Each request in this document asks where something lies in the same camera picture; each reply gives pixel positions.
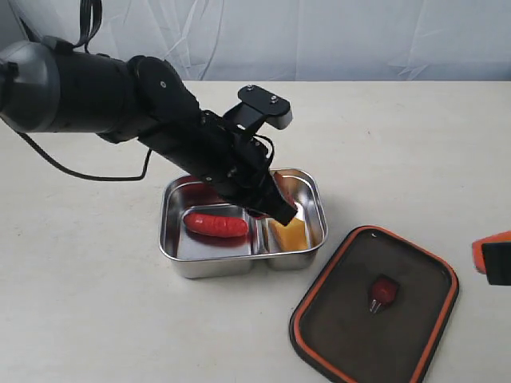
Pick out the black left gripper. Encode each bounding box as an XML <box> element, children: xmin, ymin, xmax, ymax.
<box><xmin>137</xmin><ymin>111</ymin><xmax>298</xmax><ymax>226</ymax></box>

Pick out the yellow cheese wedge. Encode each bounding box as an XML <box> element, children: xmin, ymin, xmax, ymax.
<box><xmin>269</xmin><ymin>217</ymin><xmax>310</xmax><ymax>252</ymax></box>

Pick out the steel lunch box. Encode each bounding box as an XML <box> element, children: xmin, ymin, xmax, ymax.
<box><xmin>159</xmin><ymin>168</ymin><xmax>327</xmax><ymax>279</ymax></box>

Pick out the red sausage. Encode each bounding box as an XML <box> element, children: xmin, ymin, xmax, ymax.
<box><xmin>183</xmin><ymin>212</ymin><xmax>248</xmax><ymax>239</ymax></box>

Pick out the dark transparent lid orange seal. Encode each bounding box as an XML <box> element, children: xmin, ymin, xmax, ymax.
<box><xmin>289</xmin><ymin>226</ymin><xmax>459</xmax><ymax>382</ymax></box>

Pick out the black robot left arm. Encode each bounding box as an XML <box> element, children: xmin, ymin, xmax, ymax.
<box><xmin>1</xmin><ymin>38</ymin><xmax>297</xmax><ymax>224</ymax></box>

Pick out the white wrinkled backdrop curtain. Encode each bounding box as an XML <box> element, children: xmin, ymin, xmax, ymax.
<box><xmin>0</xmin><ymin>0</ymin><xmax>511</xmax><ymax>82</ymax></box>

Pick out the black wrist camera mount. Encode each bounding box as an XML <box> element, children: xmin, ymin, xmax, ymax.
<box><xmin>223</xmin><ymin>85</ymin><xmax>293</xmax><ymax>140</ymax></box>

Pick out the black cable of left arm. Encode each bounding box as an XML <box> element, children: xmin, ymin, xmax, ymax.
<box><xmin>15</xmin><ymin>0</ymin><xmax>153</xmax><ymax>183</ymax></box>

